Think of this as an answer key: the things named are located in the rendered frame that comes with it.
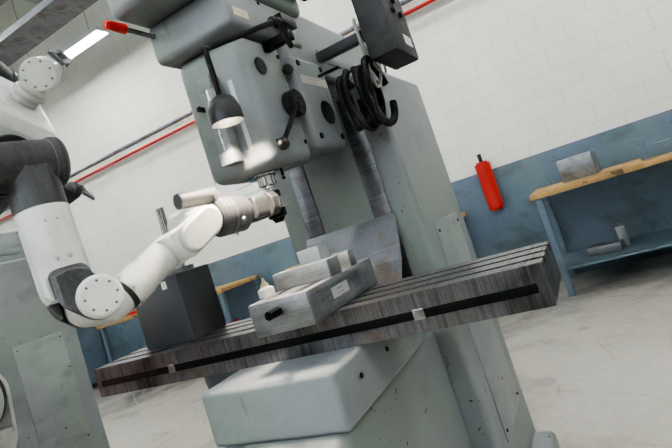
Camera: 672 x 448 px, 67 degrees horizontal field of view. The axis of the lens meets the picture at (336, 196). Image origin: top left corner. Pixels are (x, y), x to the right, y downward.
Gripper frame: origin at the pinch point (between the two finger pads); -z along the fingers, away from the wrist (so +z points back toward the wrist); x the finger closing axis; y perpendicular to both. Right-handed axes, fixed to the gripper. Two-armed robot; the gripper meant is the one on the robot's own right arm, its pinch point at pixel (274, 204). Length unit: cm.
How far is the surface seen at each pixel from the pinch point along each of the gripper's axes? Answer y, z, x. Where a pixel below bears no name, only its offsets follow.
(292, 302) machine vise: 21.8, 17.1, -15.3
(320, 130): -15.4, -16.1, -8.1
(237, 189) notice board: -75, -323, 416
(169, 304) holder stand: 16.1, 13.4, 38.5
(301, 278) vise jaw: 18.7, 6.6, -8.5
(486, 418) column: 75, -42, -12
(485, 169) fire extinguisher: 1, -387, 122
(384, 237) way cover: 17.4, -35.3, -2.5
